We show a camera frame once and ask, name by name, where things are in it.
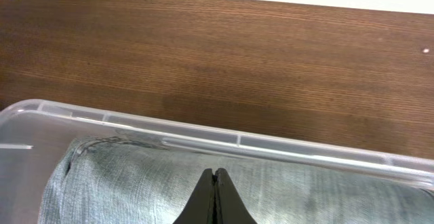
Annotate clear plastic storage box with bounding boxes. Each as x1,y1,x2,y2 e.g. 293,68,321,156
1,99,433,223

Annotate light blue jeans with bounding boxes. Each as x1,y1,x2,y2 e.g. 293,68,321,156
39,137,433,223

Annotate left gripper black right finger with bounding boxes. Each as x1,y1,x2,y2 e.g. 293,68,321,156
213,168,256,224

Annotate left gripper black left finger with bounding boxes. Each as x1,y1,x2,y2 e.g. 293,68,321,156
174,168,215,224

